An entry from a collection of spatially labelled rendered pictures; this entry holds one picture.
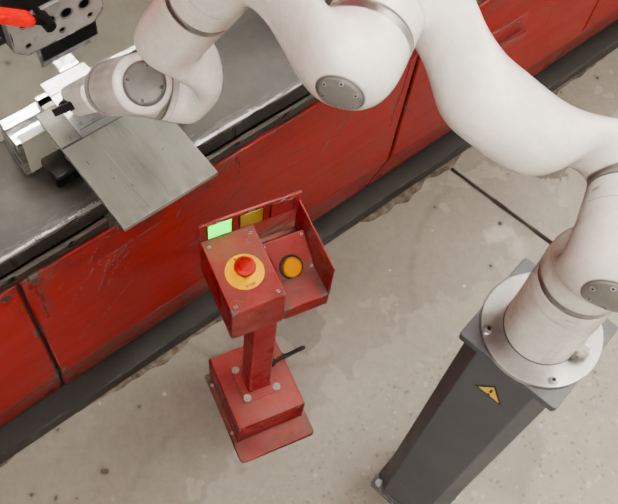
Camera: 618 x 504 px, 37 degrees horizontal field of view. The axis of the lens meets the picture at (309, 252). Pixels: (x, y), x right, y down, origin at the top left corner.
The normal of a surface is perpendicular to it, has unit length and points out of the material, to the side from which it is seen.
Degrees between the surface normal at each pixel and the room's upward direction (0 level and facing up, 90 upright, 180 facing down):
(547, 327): 90
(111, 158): 0
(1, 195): 0
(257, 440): 0
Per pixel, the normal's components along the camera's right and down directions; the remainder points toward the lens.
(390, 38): 0.57, -0.17
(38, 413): 0.08, -0.45
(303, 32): -0.80, 0.13
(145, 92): 0.46, 0.14
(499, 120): 0.00, 0.46
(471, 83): -0.40, 0.05
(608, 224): -0.51, -0.55
